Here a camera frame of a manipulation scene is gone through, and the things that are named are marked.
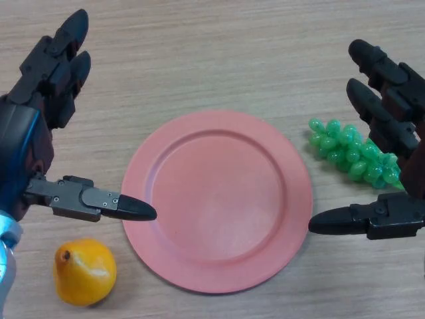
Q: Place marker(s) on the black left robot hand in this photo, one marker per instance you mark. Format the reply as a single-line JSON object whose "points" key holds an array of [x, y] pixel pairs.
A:
{"points": [[20, 133]]}

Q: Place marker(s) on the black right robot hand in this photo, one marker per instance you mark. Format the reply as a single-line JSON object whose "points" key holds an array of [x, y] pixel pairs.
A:
{"points": [[405, 96]]}

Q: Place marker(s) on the pink round plate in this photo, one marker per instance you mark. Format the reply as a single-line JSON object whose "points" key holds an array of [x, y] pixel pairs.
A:
{"points": [[216, 202]]}

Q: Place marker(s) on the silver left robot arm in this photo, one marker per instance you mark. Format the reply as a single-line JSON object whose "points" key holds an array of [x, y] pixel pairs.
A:
{"points": [[6, 266]]}

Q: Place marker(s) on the green grapes bunch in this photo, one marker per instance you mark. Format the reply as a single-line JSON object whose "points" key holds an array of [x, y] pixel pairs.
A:
{"points": [[348, 154]]}

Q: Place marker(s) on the orange yellow pear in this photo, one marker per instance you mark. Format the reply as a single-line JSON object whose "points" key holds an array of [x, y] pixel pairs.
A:
{"points": [[84, 274]]}

